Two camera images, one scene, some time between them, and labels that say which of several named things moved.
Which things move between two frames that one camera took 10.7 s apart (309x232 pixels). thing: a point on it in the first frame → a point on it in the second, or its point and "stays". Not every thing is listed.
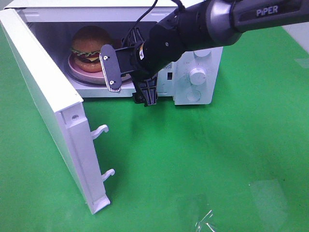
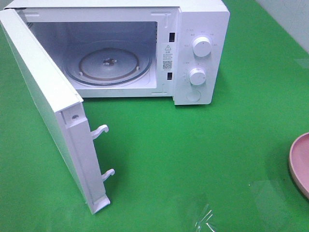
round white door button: (193, 95) stays
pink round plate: (98, 77) → (299, 162)
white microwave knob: (197, 76) stays
